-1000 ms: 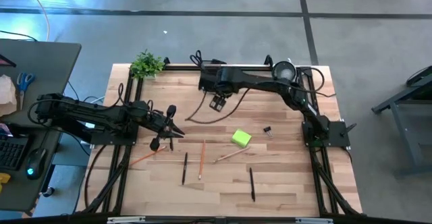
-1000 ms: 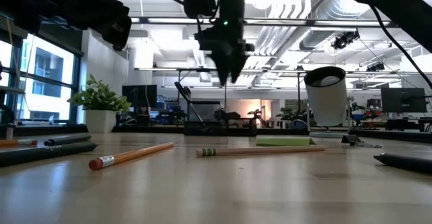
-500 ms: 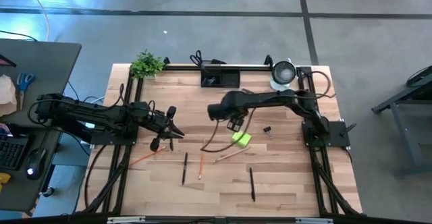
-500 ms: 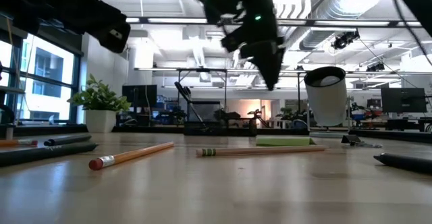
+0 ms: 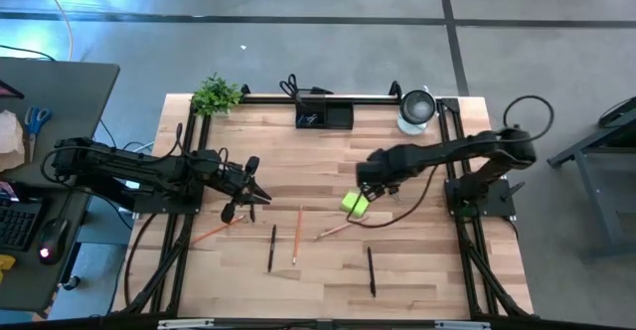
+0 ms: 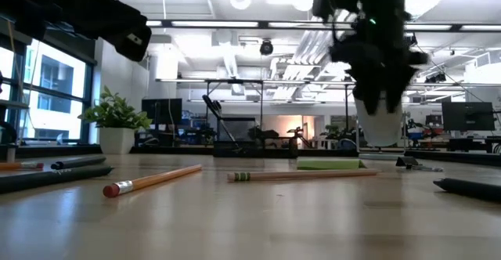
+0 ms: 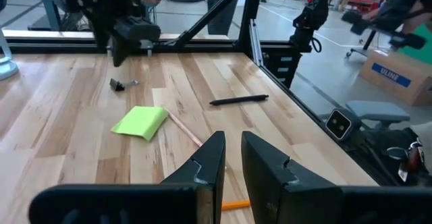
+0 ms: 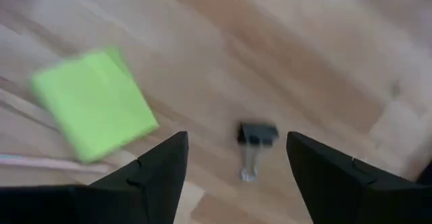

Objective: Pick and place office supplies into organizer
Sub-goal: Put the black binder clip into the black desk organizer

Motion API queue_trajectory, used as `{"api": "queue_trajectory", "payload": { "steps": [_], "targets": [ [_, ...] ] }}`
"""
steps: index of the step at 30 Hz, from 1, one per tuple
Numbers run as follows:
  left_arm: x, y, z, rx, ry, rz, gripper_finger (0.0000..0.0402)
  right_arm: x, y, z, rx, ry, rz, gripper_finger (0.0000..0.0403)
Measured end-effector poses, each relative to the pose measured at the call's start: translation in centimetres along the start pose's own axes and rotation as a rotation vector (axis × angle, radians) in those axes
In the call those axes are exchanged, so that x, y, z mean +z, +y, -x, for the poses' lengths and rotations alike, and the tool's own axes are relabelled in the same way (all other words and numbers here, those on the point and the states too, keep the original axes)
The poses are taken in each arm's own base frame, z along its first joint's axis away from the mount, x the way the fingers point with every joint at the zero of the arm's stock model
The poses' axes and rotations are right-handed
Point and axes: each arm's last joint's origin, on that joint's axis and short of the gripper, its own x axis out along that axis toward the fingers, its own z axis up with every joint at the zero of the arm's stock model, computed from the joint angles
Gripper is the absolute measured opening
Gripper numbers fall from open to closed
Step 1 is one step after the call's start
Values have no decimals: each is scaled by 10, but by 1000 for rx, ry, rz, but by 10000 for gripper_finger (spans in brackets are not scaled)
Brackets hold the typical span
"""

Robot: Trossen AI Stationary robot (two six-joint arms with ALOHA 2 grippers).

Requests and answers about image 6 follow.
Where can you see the green plant in white pot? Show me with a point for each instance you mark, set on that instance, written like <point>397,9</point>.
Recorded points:
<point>116,140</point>

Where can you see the green sticky note pad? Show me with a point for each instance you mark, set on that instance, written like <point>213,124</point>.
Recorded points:
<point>330,165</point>

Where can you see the black round spotlight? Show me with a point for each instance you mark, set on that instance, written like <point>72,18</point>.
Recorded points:
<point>266,48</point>

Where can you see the black aluminium table frame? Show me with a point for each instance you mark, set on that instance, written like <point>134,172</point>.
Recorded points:
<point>47,150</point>

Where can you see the large window black frame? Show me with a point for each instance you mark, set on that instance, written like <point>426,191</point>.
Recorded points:
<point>55,115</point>

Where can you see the black pen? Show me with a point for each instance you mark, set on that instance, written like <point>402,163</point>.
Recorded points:
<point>469,189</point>
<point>47,178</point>
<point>78,162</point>

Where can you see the black computer monitor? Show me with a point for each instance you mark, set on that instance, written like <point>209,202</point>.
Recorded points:
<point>467,116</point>
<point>162,111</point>

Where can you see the black rail with light strips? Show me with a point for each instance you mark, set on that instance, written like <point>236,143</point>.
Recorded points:
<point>215,24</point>

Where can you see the black metal frame stand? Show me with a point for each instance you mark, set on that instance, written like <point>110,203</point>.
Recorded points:
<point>235,81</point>

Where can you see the orange pencil with eraser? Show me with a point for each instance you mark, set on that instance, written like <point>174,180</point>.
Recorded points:
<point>156,179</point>
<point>15,166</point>

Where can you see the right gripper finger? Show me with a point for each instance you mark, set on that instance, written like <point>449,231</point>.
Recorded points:
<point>368,97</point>
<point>394,95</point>

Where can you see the tan pencil green striped ferrule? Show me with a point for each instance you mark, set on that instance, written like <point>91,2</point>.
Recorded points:
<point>305,174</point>

